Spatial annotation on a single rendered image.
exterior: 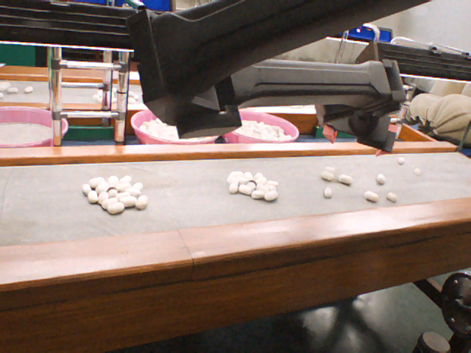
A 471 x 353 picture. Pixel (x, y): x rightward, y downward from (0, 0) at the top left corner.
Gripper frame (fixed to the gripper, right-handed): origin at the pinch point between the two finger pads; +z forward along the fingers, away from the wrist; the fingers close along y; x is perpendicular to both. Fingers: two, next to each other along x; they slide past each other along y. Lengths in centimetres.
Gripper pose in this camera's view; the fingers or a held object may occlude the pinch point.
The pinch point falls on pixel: (355, 145)
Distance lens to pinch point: 92.8
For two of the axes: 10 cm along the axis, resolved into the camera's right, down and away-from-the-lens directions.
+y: 9.2, 3.0, -2.5
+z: 1.0, 4.5, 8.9
